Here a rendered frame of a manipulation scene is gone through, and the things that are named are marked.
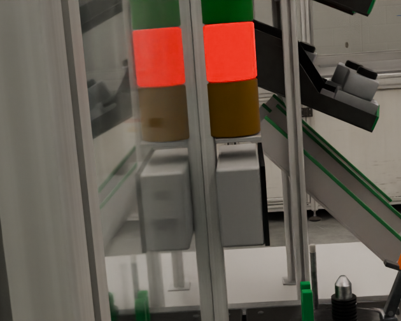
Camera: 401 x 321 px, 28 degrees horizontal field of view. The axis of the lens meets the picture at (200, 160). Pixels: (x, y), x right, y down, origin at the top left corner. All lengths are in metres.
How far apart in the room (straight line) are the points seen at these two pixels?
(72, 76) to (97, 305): 0.05
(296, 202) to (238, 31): 0.48
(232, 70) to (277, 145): 0.47
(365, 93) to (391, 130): 3.94
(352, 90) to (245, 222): 0.52
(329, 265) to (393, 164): 3.57
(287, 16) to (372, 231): 0.33
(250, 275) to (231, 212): 0.89
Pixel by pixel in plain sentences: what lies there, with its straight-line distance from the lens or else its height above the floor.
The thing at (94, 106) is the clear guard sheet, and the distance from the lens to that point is 0.24.
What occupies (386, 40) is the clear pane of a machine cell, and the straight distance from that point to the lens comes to 5.05.
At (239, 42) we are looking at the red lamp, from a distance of 0.70.
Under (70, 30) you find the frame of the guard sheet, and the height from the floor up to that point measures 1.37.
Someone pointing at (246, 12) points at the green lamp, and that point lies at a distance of 0.71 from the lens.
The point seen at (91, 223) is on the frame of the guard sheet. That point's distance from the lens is 0.16.
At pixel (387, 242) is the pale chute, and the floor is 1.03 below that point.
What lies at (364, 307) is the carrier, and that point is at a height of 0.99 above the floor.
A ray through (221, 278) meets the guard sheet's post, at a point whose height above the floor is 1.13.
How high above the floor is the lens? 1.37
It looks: 11 degrees down
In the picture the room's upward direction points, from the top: 4 degrees counter-clockwise
